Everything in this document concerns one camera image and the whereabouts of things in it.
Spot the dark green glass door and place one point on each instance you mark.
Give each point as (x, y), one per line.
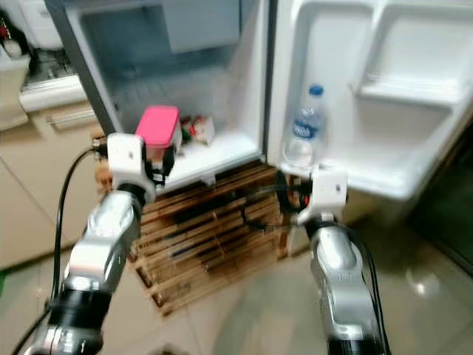
(443, 200)

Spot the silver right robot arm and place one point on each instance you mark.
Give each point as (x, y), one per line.
(340, 281)

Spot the white fridge door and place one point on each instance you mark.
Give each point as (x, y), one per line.
(399, 148)

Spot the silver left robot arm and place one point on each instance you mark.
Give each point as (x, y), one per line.
(107, 244)

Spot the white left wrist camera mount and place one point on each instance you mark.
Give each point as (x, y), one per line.
(126, 159)

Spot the white door shelf bin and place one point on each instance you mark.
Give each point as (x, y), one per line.
(414, 66)

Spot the grey small fridge body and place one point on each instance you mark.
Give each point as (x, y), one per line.
(222, 81)

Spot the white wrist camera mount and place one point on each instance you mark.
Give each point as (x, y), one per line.
(329, 188)
(126, 159)

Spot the cream kitchen base cabinet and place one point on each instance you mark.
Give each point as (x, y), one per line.
(44, 192)

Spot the clear water bottle blue cap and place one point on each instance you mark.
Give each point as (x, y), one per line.
(304, 129)

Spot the metal dish rack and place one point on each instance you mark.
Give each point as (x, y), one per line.
(50, 66)

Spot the white sink counter edge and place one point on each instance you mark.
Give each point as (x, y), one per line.
(44, 96)

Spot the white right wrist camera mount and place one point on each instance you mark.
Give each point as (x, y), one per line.
(329, 188)

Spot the cream counter block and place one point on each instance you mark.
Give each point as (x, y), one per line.
(12, 96)

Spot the white plastic jug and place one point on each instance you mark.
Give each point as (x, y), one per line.
(41, 22)

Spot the grey freezer compartment flap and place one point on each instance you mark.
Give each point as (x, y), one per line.
(203, 24)

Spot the pink lidded food container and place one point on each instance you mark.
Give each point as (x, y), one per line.
(157, 122)

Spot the wooden slat pallet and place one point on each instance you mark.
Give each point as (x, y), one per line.
(207, 229)

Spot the colourful snack packet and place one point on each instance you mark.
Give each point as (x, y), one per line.
(203, 132)

